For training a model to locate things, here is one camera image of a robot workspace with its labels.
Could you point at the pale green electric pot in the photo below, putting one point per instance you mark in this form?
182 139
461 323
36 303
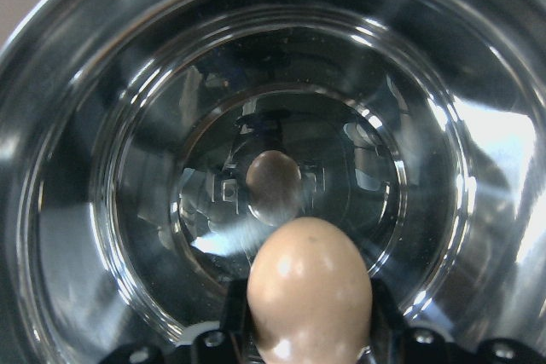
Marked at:
150 147

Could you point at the brown egg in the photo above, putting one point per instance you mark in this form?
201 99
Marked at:
309 295

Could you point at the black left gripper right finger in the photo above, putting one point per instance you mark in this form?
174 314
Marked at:
387 323

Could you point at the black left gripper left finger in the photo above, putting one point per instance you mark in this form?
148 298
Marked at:
236 324

